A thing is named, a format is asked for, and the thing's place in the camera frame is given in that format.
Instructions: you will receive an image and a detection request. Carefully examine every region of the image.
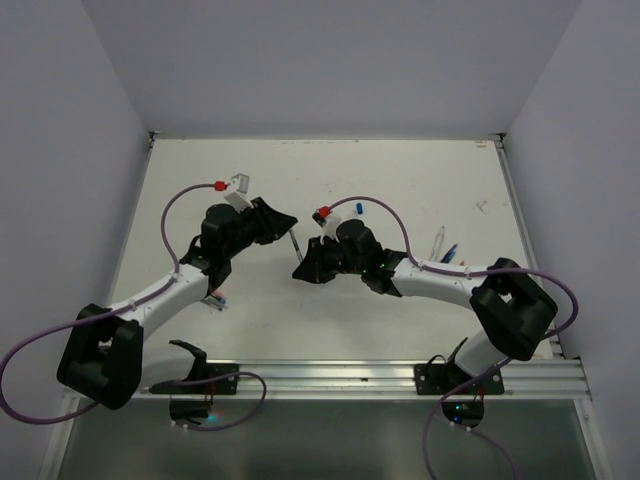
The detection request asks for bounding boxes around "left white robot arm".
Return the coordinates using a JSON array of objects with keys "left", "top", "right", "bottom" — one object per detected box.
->
[{"left": 56, "top": 197, "right": 298, "bottom": 410}]

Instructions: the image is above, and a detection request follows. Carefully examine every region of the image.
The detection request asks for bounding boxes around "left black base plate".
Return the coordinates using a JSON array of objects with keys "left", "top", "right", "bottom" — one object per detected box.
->
[{"left": 149, "top": 362, "right": 239, "bottom": 397}]

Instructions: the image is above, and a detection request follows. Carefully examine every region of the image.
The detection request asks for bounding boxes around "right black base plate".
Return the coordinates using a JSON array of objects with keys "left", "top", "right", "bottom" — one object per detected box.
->
[{"left": 413, "top": 363, "right": 505, "bottom": 395}]

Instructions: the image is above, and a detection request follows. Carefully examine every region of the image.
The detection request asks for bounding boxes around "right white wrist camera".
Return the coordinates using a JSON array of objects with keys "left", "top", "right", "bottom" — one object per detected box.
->
[{"left": 312, "top": 206, "right": 343, "bottom": 240}]

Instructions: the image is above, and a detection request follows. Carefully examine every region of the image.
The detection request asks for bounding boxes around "aluminium front rail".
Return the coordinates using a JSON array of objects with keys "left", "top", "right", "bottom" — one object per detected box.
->
[{"left": 64, "top": 357, "right": 594, "bottom": 404}]

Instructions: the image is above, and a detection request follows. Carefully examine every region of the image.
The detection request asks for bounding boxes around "aluminium rail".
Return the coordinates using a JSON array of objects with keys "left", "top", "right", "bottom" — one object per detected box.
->
[
  {"left": 64, "top": 357, "right": 594, "bottom": 404},
  {"left": 490, "top": 133, "right": 564, "bottom": 358}
]

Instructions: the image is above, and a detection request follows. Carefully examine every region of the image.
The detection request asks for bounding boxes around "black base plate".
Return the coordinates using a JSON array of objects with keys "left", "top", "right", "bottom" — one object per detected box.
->
[
  {"left": 149, "top": 362, "right": 239, "bottom": 397},
  {"left": 413, "top": 363, "right": 505, "bottom": 395}
]

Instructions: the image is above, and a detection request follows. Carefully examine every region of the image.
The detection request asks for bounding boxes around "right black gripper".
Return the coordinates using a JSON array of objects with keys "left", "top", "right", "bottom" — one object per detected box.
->
[{"left": 293, "top": 232, "right": 366, "bottom": 282}]

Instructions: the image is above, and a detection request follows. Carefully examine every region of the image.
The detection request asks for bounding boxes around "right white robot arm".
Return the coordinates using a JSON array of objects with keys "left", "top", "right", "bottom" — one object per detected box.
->
[{"left": 292, "top": 220, "right": 558, "bottom": 393}]

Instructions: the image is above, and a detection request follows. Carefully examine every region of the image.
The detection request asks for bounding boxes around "purple pen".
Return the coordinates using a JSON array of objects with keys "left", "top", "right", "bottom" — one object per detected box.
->
[{"left": 441, "top": 244, "right": 458, "bottom": 260}]

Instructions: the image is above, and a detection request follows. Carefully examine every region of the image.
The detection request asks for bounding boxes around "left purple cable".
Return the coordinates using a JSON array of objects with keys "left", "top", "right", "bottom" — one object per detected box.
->
[{"left": 0, "top": 179, "right": 226, "bottom": 425}]

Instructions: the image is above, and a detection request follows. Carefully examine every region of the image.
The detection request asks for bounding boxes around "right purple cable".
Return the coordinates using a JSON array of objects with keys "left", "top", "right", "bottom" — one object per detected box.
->
[{"left": 327, "top": 196, "right": 580, "bottom": 480}]

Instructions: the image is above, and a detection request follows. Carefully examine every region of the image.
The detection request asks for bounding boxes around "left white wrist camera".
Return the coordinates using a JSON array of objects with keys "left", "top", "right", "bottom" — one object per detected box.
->
[{"left": 224, "top": 173, "right": 252, "bottom": 212}]

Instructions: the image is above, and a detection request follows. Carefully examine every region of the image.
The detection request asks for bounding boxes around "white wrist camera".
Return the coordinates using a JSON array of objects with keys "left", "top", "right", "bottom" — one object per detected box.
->
[
  {"left": 312, "top": 206, "right": 343, "bottom": 240},
  {"left": 224, "top": 173, "right": 252, "bottom": 212}
]

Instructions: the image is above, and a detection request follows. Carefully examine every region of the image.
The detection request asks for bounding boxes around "aluminium right side rail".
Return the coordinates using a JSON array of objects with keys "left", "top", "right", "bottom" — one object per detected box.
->
[{"left": 490, "top": 133, "right": 564, "bottom": 358}]

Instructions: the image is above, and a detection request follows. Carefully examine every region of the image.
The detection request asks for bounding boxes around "purple cable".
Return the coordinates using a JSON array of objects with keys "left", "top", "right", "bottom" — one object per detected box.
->
[
  {"left": 327, "top": 196, "right": 580, "bottom": 480},
  {"left": 0, "top": 179, "right": 226, "bottom": 425}
]

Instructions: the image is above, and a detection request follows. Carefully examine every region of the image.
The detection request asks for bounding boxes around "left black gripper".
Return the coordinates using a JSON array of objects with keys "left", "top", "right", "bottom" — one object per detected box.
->
[{"left": 223, "top": 196, "right": 296, "bottom": 259}]

